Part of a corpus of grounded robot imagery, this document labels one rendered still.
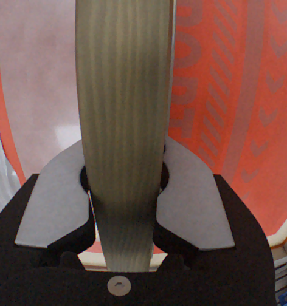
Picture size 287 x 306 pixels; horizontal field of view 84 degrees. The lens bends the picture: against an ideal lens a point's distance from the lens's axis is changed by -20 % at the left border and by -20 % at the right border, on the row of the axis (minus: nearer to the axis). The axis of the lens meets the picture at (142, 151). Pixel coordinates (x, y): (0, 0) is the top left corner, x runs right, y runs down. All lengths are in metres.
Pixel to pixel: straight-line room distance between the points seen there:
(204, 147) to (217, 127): 0.02
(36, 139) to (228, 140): 0.19
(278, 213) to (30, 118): 0.36
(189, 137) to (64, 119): 0.11
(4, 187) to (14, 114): 0.10
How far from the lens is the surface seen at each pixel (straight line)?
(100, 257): 0.33
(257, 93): 0.20
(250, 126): 0.20
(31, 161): 0.22
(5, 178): 0.25
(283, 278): 0.80
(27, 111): 0.19
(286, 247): 0.47
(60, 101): 0.17
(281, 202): 0.33
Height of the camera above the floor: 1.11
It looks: 59 degrees down
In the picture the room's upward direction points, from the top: 176 degrees clockwise
